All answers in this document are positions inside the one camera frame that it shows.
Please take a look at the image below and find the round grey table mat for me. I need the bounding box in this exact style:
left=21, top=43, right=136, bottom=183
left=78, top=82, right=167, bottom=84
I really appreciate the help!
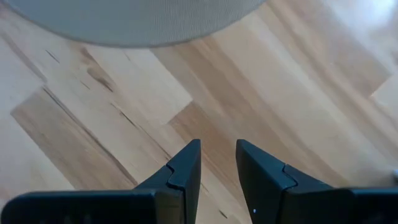
left=0, top=0, right=268, bottom=49

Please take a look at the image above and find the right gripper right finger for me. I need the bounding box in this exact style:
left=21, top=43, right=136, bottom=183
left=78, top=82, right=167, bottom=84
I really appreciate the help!
left=235, top=139, right=352, bottom=224

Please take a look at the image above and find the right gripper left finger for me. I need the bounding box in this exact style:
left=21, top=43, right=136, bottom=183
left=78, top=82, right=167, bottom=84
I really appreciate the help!
left=133, top=139, right=201, bottom=224

